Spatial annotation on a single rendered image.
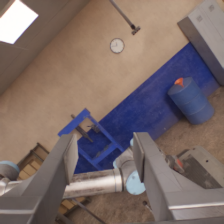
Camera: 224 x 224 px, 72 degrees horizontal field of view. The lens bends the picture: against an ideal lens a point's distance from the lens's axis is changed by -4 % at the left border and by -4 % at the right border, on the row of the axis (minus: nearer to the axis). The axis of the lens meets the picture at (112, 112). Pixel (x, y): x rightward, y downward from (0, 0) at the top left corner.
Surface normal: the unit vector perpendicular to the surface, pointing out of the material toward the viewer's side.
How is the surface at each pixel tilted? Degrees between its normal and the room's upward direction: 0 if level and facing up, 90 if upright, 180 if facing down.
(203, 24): 90
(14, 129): 90
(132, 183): 93
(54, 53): 90
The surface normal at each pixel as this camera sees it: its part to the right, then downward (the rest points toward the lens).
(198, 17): 0.03, 0.25
